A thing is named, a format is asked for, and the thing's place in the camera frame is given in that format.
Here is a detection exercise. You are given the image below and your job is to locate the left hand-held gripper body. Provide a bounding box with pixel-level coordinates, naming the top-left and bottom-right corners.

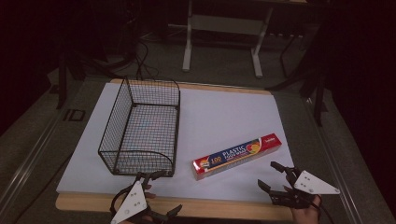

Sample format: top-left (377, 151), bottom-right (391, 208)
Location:
top-left (109, 174), bottom-right (157, 224)

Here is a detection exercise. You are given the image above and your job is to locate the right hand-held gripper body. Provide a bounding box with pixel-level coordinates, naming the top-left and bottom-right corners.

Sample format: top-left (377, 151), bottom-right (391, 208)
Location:
top-left (269, 168), bottom-right (341, 210)

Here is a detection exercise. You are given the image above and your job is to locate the red and blue wrap box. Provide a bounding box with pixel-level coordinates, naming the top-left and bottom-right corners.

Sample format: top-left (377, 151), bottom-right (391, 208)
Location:
top-left (191, 133), bottom-right (283, 182)

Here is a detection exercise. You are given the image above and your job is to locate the black wire basket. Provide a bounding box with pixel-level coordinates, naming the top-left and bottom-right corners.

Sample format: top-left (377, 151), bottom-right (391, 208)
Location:
top-left (97, 77), bottom-right (181, 178)

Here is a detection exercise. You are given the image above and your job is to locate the person's left hand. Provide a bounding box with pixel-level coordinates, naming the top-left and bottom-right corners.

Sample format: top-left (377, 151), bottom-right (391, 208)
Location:
top-left (143, 184), bottom-right (157, 201)

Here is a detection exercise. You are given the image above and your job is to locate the person's right hand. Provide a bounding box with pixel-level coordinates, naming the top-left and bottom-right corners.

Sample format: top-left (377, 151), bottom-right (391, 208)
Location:
top-left (290, 194), bottom-right (322, 224)

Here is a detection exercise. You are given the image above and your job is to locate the white paper mat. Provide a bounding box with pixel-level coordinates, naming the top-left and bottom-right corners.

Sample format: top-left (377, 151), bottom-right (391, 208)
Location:
top-left (55, 81), bottom-right (295, 203)

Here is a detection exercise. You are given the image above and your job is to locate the black metal stand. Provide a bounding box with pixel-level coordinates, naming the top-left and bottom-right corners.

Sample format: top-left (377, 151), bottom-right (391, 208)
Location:
top-left (265, 29), bottom-right (330, 127)

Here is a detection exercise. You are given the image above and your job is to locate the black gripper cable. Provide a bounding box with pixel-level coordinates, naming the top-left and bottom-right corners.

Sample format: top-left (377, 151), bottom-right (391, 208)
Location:
top-left (317, 200), bottom-right (335, 224)
top-left (109, 186), bottom-right (129, 217)

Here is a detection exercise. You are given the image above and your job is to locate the grey metal rail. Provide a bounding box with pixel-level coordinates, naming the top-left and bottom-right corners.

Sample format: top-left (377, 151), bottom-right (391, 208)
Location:
top-left (0, 104), bottom-right (74, 213)
top-left (303, 97), bottom-right (365, 224)

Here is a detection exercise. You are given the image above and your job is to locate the black floor bracket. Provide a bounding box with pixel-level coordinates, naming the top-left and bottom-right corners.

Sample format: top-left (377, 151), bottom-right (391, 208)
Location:
top-left (63, 108), bottom-right (86, 122)

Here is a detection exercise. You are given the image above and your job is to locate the bundle of black floor cables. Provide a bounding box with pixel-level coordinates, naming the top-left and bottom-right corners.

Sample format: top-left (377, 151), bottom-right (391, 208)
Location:
top-left (124, 36), bottom-right (162, 82)

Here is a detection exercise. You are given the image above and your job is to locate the white metal table frame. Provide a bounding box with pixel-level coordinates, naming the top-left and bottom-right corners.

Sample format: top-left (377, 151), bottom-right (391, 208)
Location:
top-left (181, 0), bottom-right (276, 79)

